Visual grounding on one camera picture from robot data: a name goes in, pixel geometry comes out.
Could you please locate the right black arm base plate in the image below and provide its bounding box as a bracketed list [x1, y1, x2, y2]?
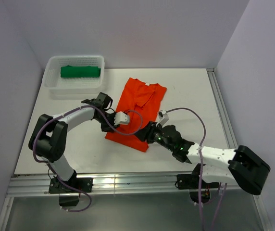
[175, 174, 219, 190]

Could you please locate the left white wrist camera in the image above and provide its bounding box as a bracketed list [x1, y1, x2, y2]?
[114, 112, 130, 126]

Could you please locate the front aluminium rail frame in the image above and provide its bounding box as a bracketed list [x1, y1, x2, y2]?
[0, 168, 273, 231]

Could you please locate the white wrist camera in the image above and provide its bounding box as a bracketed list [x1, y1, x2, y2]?
[157, 110, 169, 127]
[114, 112, 130, 126]

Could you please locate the orange polo t shirt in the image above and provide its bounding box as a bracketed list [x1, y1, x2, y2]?
[104, 77, 167, 153]

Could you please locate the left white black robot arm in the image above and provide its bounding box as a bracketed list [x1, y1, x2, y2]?
[28, 92, 118, 192]

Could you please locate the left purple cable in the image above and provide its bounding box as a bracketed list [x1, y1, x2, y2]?
[32, 105, 144, 212]

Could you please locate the right side aluminium rail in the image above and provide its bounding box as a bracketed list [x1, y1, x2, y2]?
[206, 68, 238, 148]

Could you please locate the white perforated plastic basket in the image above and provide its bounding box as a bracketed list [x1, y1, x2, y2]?
[42, 55, 105, 94]

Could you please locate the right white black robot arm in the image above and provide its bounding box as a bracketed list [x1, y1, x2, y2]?
[135, 122, 271, 195]

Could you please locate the rolled green t shirt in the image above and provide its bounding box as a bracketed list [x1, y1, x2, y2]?
[60, 65, 101, 78]

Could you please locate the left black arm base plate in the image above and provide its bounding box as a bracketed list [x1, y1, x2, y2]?
[48, 178, 93, 194]

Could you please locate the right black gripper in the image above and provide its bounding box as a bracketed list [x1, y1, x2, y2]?
[133, 120, 175, 152]

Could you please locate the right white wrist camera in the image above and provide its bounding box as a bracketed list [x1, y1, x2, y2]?
[157, 110, 169, 127]

